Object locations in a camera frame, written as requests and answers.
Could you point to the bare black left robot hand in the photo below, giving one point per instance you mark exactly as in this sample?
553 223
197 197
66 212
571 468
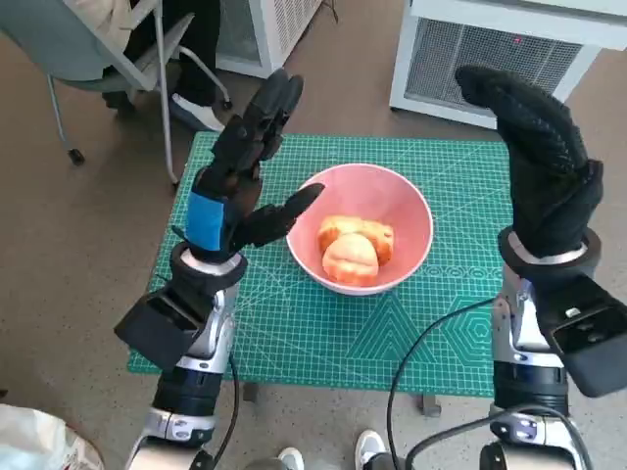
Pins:
230 181

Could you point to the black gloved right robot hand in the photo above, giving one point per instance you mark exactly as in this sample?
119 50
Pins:
548 176

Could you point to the pink bowl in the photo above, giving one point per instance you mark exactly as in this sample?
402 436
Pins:
372 196

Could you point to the round toy bread bun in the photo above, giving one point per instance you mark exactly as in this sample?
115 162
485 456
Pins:
350 259

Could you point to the long orange toy bread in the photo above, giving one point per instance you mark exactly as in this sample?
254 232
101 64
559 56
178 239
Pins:
377 232

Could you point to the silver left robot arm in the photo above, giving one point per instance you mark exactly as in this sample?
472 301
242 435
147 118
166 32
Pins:
215 318

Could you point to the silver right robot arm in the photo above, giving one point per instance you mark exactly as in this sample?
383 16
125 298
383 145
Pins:
524 343

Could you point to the seated person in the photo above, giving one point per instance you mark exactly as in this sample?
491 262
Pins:
196 49

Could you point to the white cabinet with red light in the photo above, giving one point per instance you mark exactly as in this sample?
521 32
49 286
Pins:
490 49

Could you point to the white mesh cabinet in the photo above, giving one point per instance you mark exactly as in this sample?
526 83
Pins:
289 29

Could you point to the green cutting mat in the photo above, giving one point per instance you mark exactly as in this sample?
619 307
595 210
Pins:
294 333

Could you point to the brown table leg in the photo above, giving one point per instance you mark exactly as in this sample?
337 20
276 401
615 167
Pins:
251 391
429 405

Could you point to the grey chair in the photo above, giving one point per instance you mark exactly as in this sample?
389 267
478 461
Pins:
59 49

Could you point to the person's foot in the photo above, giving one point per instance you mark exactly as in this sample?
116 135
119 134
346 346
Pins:
368 446
291 459

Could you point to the white plastic bag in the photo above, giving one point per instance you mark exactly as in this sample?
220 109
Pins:
39 440

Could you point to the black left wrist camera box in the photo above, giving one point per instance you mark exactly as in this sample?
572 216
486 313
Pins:
157 328

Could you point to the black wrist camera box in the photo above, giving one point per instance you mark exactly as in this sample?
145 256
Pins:
157 328
588 338

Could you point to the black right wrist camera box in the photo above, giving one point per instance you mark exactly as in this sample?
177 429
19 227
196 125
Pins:
588 338

